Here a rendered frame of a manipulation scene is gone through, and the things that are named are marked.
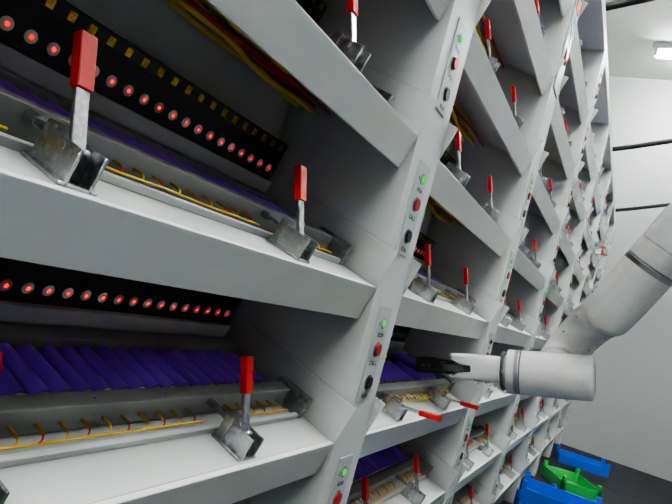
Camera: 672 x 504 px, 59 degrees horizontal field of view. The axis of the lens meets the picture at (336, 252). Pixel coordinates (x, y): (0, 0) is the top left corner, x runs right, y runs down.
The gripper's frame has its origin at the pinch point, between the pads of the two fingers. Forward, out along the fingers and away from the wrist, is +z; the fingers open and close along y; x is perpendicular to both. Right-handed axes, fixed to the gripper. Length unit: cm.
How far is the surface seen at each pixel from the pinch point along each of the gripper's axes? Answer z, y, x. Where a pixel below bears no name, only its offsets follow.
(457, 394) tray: -2.8, -16.4, 6.6
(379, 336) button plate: -6.9, 48.9, -4.6
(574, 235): -21, -157, -56
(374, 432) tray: -3.9, 40.4, 8.7
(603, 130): -32, -157, -104
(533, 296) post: -11, -87, -23
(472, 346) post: -5.7, -16.7, -4.4
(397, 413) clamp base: -3.4, 29.0, 7.0
